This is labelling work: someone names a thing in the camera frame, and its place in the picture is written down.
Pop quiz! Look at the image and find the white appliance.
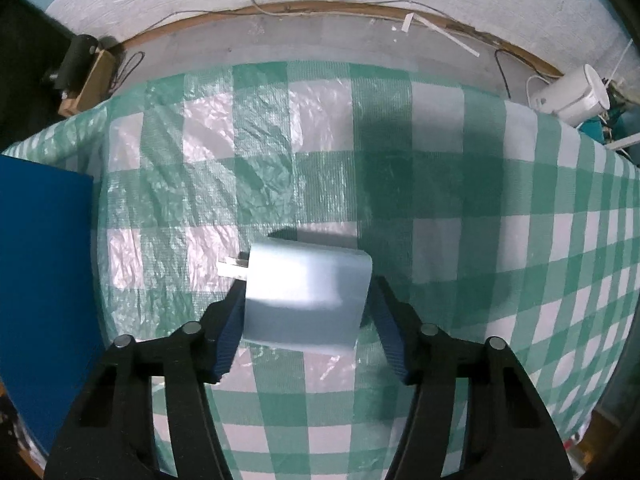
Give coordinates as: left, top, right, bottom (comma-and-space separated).
526, 63, 611, 129

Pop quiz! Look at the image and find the white square charger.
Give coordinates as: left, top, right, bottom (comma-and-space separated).
218, 240, 374, 356

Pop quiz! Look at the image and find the thin black cable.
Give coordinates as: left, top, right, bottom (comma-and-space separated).
494, 46, 557, 99

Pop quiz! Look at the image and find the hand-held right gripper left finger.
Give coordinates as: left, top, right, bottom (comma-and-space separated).
44, 280, 246, 480

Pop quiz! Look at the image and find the green checkered tablecloth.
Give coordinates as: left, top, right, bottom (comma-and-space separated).
0, 60, 640, 480

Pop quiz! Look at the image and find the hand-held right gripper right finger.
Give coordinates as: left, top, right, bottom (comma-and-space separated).
367, 275, 573, 480

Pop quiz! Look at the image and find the teal object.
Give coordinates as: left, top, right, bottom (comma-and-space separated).
580, 107, 640, 153

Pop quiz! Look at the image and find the white plastic strip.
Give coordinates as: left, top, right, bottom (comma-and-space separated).
401, 11, 481, 58

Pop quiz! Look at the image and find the looped black cable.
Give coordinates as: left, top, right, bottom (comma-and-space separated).
111, 50, 147, 97

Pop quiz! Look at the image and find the blue-rimmed cardboard box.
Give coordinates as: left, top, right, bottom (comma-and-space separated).
0, 154, 109, 457

